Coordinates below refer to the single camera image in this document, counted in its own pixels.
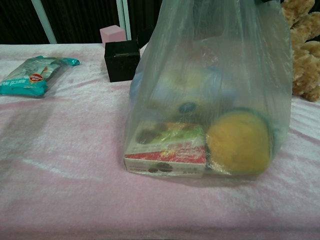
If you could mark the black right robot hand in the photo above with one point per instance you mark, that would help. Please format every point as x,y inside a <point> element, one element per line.
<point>262,1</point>

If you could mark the translucent plastic bag with items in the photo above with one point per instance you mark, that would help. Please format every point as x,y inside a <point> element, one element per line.
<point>225,50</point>

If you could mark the brown teddy bear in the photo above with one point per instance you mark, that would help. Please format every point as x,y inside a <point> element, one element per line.
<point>305,62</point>

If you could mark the blue white soft item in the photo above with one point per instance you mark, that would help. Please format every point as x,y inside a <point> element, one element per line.
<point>187,107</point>

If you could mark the yellow plush ball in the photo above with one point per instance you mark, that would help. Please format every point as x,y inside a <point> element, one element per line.
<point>237,142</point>

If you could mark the pink foam cube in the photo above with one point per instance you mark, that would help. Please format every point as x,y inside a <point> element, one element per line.
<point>112,35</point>

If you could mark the black open box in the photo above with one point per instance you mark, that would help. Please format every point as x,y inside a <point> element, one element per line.
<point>120,65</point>

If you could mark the red white green carton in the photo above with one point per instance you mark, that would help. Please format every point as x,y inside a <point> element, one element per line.
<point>165,155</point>

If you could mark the teal snack packet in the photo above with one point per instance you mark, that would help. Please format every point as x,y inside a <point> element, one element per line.
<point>25,82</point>

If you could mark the pink velvet table cloth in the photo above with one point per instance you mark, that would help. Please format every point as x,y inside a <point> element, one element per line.
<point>75,175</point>

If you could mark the white frame post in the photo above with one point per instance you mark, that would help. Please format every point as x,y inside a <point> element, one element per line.
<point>123,15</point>
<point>44,22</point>

